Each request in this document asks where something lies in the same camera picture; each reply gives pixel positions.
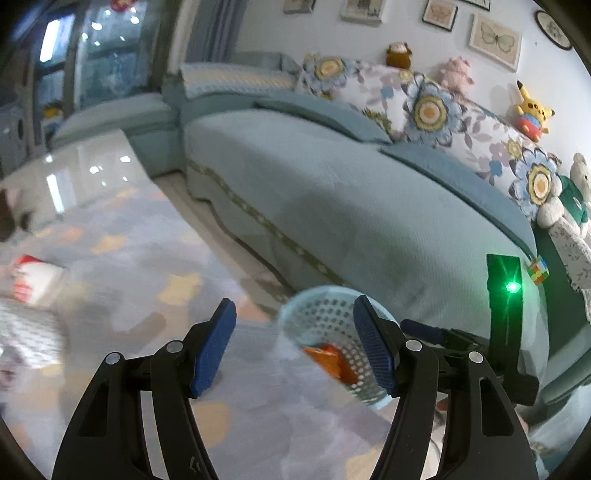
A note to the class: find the rubiks cube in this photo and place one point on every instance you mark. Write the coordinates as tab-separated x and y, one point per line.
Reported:
538	270

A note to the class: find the floral cushion far end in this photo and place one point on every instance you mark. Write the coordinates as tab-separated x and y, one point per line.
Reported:
524	173

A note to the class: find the teal sofa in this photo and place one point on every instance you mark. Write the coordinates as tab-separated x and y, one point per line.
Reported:
326	197

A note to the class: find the yellow pikachu plush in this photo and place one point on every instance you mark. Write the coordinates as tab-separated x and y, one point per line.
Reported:
532	115

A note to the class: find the blue grey curtain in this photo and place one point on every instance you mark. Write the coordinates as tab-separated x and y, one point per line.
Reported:
215	30

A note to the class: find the white teddy bear green shirt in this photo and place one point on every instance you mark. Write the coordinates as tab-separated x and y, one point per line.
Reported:
569	199

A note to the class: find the teal ottoman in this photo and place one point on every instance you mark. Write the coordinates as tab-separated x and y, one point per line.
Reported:
133	115

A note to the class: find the brown monkey plush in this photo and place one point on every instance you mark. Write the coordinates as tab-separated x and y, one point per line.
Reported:
398	55

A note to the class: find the floral cushion near corner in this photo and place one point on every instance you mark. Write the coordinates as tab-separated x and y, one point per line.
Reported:
382	93

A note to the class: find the orange plastic bag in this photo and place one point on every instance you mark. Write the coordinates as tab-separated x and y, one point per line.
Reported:
334	363

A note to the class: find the small framed picture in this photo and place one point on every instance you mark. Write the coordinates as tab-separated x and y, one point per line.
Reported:
441	14

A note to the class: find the red white panda paper cup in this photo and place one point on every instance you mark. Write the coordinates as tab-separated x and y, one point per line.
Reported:
36	282

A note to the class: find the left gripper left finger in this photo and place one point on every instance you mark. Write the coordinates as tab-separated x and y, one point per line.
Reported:
105	436

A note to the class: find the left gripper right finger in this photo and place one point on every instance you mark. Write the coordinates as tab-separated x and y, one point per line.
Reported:
484	438

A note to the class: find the patterned grey tablecloth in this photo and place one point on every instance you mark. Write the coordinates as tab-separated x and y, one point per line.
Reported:
137	277

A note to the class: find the floral cushion middle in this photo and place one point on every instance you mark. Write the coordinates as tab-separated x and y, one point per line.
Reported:
447	122

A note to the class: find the pink pig plush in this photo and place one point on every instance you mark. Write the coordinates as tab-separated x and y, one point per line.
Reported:
456	76

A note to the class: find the butterfly framed picture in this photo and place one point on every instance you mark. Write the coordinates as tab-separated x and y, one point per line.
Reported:
496	41

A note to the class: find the white newspaper canvas picture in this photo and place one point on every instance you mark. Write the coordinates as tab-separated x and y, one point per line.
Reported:
369	12

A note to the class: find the large white milk carton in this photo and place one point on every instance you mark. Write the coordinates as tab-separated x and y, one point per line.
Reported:
35	336

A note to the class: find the light blue trash basket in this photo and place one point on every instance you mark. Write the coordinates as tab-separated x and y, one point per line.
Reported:
324	315

